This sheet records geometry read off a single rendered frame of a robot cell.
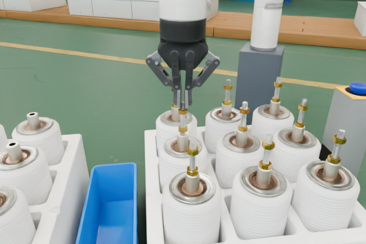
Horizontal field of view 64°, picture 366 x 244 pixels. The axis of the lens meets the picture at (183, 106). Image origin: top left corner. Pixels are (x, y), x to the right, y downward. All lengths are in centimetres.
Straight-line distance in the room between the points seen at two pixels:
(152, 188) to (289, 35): 205
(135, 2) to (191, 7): 249
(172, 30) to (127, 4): 253
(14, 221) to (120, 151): 57
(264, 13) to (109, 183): 70
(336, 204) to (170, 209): 26
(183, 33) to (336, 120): 46
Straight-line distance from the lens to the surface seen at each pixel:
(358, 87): 75
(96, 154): 103
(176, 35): 46
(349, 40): 251
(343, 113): 76
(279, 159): 64
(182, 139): 56
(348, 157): 81
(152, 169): 65
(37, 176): 61
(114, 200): 84
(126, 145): 106
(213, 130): 68
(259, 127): 72
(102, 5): 315
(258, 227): 52
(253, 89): 109
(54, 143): 71
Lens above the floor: 58
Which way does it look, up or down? 26 degrees down
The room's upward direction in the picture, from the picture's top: straight up
